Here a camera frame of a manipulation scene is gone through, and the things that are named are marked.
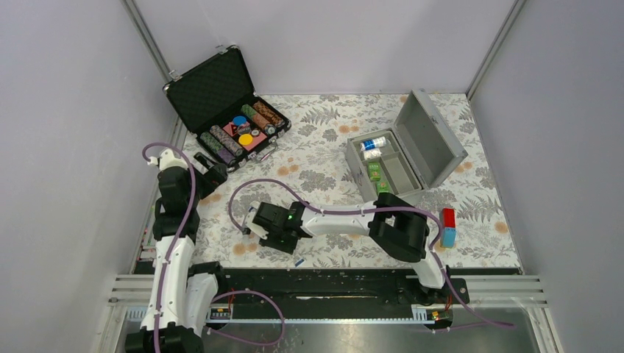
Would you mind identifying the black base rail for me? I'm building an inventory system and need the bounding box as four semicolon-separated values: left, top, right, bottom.
188;263;470;320

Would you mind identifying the grey metal box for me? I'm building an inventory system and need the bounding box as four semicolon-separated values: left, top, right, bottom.
344;89;469;206

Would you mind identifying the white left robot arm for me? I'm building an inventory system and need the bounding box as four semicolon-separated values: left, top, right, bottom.
124;148;228;352

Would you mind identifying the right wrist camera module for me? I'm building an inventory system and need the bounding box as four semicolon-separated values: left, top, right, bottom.
244;202;267;239

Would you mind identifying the white bandage roll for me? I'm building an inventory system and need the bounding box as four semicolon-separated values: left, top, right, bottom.
362;149;383;160

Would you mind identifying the red blue box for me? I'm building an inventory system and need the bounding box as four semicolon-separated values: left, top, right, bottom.
440;207;457;249

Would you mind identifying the white blue-label bottle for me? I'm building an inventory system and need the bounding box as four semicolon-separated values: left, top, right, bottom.
360;136;387;151

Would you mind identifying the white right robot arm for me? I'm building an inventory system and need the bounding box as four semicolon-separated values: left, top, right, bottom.
244;193;452;303

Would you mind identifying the green sachet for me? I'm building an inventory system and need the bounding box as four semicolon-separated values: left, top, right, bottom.
375;180;391;194
367;162;382;182

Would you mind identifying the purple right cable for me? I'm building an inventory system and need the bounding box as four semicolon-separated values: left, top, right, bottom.
227;179;515;334

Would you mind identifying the grey plastic tray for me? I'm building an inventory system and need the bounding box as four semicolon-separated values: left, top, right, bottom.
345;129;425;205

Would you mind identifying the black poker chip case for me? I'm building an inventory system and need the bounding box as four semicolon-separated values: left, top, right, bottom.
163;45;291;171

